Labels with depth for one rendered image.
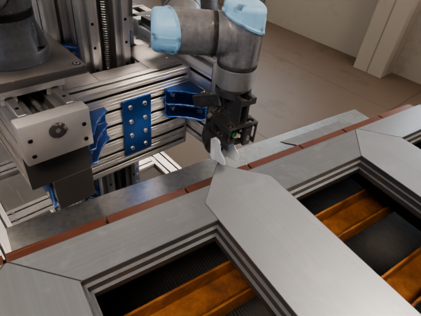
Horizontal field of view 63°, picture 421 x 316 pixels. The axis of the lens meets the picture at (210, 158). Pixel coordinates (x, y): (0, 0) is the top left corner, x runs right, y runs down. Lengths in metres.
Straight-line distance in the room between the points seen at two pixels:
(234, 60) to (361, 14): 3.56
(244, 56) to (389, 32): 3.19
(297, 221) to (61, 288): 0.44
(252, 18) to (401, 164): 0.57
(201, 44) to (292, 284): 0.43
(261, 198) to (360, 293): 0.25
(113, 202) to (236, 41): 0.55
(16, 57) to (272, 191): 0.58
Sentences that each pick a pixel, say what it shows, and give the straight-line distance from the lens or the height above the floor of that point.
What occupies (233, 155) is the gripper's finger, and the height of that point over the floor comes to 0.89.
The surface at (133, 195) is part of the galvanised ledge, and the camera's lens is 0.96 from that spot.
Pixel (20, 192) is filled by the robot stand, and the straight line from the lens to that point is 1.74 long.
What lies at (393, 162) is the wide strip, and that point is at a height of 0.85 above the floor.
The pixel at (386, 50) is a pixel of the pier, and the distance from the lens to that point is 3.79.
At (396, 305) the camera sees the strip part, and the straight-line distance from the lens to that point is 0.69.
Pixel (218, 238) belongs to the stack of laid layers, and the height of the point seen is 0.83.
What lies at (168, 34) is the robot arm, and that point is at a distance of 0.59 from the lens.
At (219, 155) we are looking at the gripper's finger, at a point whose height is 0.90.
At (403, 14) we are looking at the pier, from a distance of 3.70.
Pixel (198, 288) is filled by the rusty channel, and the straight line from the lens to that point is 0.79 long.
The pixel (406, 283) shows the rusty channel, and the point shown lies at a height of 0.68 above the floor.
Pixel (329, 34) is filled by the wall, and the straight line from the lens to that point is 4.33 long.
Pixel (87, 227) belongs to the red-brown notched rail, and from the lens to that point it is 0.71.
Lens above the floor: 1.37
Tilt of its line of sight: 39 degrees down
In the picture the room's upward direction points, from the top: 7 degrees clockwise
